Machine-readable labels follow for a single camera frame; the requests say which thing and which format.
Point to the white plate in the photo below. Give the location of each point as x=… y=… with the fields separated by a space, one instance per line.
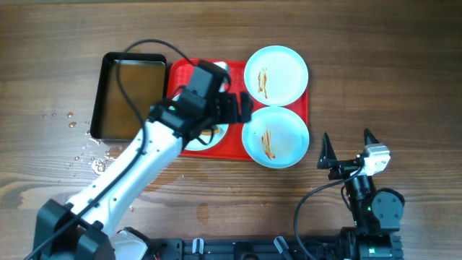
x=206 y=142
x=276 y=76
x=276 y=137

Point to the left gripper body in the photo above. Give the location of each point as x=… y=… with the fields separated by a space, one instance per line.
x=226 y=107

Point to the red plastic tray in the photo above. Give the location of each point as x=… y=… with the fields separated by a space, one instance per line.
x=231 y=146

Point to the orange green scrub sponge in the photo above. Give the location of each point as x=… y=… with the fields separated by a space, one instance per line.
x=213 y=130

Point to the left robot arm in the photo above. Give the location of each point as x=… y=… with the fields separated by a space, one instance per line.
x=84 y=226

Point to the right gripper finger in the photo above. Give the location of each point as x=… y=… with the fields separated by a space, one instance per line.
x=369 y=137
x=327 y=158

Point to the black rectangular water basin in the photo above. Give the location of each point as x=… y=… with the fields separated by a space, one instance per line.
x=143 y=78

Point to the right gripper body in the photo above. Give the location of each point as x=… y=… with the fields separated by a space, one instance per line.
x=343 y=170

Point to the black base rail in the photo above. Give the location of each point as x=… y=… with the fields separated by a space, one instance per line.
x=252 y=248

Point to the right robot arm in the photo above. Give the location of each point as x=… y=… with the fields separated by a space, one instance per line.
x=376 y=212

